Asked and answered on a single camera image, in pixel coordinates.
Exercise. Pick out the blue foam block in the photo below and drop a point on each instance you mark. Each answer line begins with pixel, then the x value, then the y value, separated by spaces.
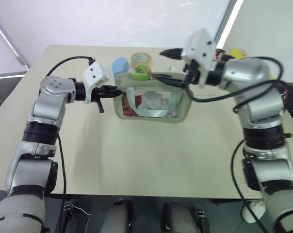
pixel 121 65

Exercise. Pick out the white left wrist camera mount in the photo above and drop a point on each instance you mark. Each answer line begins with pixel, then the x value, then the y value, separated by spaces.
pixel 94 74

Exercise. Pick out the dark grey rounded shape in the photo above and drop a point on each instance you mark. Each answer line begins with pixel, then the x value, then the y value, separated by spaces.
pixel 179 217
pixel 118 217

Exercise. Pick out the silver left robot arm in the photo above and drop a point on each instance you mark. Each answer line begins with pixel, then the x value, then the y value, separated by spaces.
pixel 49 106

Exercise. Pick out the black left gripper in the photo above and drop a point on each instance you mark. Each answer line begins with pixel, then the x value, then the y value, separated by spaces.
pixel 99 93

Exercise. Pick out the white crumpled floor object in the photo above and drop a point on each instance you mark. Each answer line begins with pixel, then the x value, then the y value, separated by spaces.
pixel 254 210

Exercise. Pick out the red item inside pouch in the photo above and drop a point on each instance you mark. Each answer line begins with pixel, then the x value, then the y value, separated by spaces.
pixel 129 110

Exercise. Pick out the black bracket under table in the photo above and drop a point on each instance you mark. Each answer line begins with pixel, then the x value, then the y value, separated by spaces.
pixel 69 213
pixel 202 219

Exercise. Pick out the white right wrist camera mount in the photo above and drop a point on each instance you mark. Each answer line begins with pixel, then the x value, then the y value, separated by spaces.
pixel 200 46

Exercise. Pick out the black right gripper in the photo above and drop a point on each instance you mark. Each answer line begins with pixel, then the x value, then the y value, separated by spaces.
pixel 191 69

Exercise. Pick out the green pouch with clear window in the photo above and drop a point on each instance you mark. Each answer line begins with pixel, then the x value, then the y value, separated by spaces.
pixel 117 106

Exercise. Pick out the white window frame bar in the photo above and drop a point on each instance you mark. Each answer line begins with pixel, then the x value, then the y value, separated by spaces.
pixel 230 19
pixel 9 41

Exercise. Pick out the yellow object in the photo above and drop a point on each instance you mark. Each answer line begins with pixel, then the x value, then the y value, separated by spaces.
pixel 235 53

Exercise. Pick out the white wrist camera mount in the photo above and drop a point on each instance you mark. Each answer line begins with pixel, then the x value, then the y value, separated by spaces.
pixel 200 46
pixel 94 74

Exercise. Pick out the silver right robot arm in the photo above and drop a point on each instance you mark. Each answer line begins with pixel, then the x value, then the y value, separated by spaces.
pixel 263 109

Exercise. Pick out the clear tape roll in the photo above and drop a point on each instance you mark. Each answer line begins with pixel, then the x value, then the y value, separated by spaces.
pixel 149 59

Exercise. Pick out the white packet inside pouch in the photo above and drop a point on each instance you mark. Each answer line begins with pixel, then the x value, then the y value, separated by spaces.
pixel 152 99

